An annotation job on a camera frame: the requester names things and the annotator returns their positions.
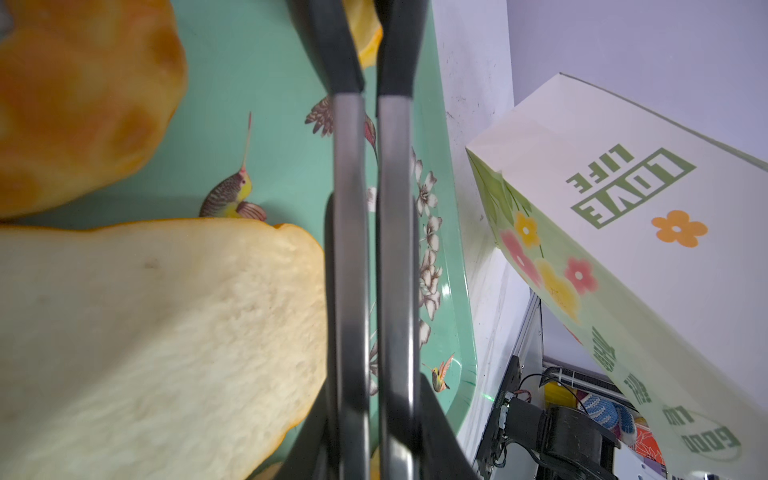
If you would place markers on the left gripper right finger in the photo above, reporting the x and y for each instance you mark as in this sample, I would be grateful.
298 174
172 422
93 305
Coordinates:
440 454

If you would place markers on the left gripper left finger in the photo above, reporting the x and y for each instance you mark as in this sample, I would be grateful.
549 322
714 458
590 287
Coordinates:
309 456

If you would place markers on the fake toast slice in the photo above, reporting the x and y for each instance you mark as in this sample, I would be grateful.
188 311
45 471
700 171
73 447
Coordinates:
173 349

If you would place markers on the white paper bag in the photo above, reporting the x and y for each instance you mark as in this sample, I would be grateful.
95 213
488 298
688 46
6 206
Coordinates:
648 241

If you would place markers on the yellow ridged fake croissant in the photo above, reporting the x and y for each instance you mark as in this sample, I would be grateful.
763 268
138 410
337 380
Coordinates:
365 28

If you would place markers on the orange fake donut bread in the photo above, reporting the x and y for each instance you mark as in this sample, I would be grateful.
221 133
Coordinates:
88 90

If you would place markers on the black metal tongs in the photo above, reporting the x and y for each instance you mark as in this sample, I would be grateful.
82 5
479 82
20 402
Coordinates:
372 385

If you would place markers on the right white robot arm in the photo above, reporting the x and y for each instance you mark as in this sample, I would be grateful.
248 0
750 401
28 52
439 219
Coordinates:
563 442

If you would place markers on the green floral tray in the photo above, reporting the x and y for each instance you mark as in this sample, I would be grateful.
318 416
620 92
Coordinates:
252 138

